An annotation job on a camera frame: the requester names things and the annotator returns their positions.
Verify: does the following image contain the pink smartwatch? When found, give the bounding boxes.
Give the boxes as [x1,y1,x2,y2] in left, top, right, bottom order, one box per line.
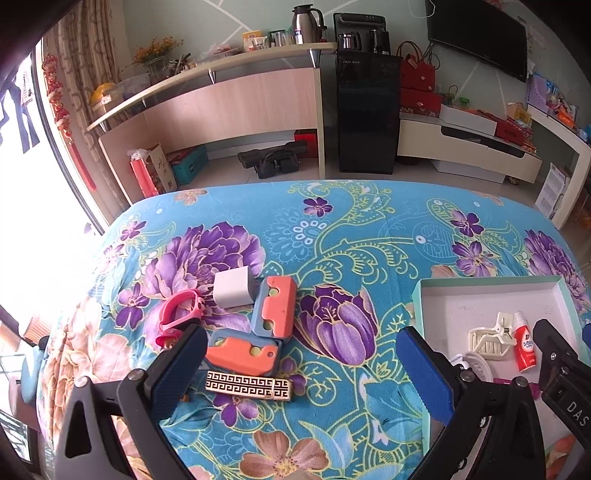
[154,288,206,354]

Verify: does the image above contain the flat red boxes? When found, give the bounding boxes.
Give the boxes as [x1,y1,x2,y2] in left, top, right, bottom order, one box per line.
[495,115,537,151]

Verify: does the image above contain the white flat box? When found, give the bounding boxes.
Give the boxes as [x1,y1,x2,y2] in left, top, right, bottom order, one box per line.
[438,104,499,137]

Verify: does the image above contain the orange blue toy knife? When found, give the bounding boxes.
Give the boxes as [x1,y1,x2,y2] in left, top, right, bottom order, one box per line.
[204,329,283,377]

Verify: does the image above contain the purple packet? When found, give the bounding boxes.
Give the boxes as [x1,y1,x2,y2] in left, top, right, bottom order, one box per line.
[493,376,542,400]

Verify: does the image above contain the wall television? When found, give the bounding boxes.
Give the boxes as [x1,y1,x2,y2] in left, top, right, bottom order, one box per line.
[426,0,529,83]

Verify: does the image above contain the floral blanket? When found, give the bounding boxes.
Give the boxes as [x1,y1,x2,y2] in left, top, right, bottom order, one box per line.
[34,179,591,480]

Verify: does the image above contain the white smartwatch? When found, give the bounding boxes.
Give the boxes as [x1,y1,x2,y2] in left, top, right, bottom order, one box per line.
[450,352,490,381]

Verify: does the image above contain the red gift box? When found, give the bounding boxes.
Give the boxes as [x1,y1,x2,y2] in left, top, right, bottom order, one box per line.
[399,89,443,116]

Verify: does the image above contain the patterned curtain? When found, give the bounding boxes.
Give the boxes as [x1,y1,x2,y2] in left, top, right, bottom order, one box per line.
[44,0,153,217]

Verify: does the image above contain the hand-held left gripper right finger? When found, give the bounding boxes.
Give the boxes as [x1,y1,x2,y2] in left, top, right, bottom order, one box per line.
[395,326,548,480]

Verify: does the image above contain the white charger plug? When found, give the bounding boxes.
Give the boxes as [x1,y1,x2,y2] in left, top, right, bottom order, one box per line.
[212,267,256,309]

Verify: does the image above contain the teal shallow cardboard box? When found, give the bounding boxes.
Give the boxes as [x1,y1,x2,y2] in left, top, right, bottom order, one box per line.
[410,275,587,457]

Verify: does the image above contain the white printed calendar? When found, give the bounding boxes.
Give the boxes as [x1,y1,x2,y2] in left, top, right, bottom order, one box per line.
[536,162,572,220]

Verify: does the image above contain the small red box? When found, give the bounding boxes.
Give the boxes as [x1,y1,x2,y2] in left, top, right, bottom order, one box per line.
[294,130,319,158]

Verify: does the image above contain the white television cabinet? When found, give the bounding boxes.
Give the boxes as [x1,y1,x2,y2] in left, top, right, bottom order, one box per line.
[397,113,543,184]

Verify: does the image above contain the red gift bag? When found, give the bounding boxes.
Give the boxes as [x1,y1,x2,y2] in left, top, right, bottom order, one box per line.
[397,41,437,92]

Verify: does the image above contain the black exercise device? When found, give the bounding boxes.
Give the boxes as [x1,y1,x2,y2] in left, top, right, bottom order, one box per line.
[238,141,308,180]

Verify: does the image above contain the greek pattern rectangular box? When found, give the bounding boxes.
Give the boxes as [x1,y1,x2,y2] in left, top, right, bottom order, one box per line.
[205,370,293,401]

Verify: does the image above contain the red hanging decoration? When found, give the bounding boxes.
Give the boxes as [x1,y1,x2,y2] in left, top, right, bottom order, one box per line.
[42,53,98,191]

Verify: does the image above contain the yellow flower bouquet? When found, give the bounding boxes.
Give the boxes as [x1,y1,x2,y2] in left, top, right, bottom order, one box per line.
[131,38,178,84]

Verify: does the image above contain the purple box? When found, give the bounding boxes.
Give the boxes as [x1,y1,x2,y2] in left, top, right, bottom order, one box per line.
[526,74,557,114]

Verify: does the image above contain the white desk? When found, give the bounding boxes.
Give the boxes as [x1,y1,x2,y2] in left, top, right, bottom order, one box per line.
[526,102,591,230]

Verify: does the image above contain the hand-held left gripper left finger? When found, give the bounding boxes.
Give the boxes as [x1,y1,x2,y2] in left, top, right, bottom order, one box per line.
[54,323,209,480]

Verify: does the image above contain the black water dispenser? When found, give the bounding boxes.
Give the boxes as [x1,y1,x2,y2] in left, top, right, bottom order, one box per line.
[333,12,402,175]

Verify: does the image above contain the cream plastic clip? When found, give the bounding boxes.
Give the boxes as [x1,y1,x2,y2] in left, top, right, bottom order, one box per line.
[467,311,515,358]

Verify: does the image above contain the teal storage box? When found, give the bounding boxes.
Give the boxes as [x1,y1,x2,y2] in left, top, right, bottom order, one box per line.
[167,145,209,186]

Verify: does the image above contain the red white small bottle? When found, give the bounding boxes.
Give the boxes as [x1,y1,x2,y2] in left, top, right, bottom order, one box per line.
[512,310,539,374]

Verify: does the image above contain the red paper bag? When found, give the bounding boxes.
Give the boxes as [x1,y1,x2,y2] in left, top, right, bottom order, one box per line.
[129,143,178,198]

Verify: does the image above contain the curved wooden counter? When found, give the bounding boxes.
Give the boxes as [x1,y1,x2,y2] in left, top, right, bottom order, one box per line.
[85,41,338,204]

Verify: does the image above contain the teal cushioned stool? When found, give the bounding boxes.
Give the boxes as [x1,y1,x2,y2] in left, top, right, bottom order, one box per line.
[18,344,47,407]

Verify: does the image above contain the steel thermos jug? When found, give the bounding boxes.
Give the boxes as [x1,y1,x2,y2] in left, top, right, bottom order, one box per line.
[291,4,326,46]

